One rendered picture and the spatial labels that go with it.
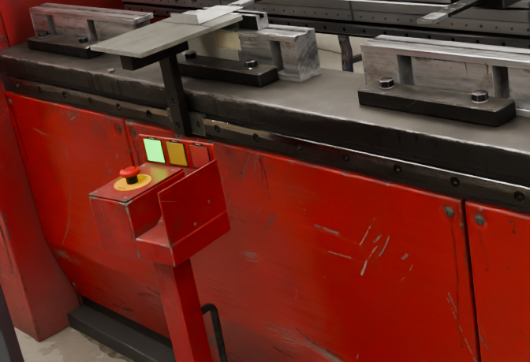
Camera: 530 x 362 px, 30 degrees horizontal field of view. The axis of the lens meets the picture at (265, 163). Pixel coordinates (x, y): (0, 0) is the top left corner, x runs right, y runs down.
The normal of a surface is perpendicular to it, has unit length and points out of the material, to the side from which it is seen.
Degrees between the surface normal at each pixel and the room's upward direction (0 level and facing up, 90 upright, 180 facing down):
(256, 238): 90
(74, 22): 90
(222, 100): 90
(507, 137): 0
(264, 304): 91
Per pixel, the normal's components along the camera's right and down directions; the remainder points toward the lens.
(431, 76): -0.73, 0.36
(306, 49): 0.66, 0.17
